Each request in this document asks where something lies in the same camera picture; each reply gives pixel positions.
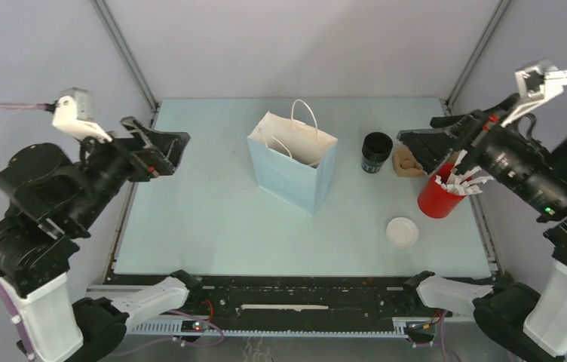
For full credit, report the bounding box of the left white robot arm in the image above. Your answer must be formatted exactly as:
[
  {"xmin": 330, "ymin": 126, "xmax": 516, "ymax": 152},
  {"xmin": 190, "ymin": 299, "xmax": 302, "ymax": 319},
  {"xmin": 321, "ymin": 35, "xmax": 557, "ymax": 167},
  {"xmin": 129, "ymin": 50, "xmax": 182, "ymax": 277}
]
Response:
[{"xmin": 0, "ymin": 117, "xmax": 202, "ymax": 361}]

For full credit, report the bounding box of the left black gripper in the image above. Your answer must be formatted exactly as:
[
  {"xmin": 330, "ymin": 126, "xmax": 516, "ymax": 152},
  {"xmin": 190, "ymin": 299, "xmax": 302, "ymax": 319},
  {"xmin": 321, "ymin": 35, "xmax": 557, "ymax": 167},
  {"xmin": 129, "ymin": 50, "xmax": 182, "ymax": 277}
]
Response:
[{"xmin": 69, "ymin": 111, "xmax": 194, "ymax": 227}]

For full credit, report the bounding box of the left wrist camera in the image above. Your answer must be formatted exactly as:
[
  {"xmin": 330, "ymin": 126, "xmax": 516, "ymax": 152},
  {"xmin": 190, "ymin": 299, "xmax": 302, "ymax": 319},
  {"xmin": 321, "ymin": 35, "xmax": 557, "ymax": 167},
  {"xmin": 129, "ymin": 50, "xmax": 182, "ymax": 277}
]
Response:
[{"xmin": 52, "ymin": 87, "xmax": 113, "ymax": 143}]

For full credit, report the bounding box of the light blue paper bag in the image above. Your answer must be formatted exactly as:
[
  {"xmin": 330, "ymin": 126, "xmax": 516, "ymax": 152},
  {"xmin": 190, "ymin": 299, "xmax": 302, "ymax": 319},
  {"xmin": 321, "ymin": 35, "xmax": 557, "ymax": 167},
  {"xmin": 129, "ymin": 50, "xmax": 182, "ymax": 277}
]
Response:
[{"xmin": 247, "ymin": 99, "xmax": 339, "ymax": 216}]

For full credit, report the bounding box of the brown cardboard cup carrier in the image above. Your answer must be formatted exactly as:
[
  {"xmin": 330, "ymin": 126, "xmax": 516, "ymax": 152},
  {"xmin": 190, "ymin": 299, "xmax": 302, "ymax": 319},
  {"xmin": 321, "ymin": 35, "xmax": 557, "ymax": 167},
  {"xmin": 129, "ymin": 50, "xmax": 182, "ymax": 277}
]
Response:
[{"xmin": 392, "ymin": 144, "xmax": 427, "ymax": 178}]

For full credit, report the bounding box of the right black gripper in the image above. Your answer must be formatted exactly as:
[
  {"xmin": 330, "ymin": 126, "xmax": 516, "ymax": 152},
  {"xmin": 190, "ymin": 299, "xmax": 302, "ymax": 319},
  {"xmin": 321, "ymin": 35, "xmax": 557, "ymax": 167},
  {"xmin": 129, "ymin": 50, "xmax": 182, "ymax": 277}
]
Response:
[{"xmin": 392, "ymin": 89, "xmax": 567, "ymax": 212}]

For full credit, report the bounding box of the white plastic lid on table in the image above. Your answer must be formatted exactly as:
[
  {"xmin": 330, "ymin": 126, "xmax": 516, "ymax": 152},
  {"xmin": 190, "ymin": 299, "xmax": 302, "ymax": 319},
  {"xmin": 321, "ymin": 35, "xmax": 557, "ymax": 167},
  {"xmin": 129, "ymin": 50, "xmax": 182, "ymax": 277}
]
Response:
[{"xmin": 385, "ymin": 216, "xmax": 419, "ymax": 248}]

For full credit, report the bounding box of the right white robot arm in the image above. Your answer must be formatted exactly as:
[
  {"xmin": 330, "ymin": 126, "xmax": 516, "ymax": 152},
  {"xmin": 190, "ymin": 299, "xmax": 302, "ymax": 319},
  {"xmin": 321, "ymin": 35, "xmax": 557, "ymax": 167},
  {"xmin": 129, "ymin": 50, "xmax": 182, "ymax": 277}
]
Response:
[{"xmin": 397, "ymin": 110, "xmax": 567, "ymax": 361}]

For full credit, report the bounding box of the red cup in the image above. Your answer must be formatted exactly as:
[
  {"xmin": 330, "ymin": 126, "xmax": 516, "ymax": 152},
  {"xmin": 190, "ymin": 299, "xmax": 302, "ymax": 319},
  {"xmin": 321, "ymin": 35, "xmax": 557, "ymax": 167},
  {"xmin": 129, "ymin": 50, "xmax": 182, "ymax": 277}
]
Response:
[{"xmin": 417, "ymin": 163, "xmax": 466, "ymax": 219}]

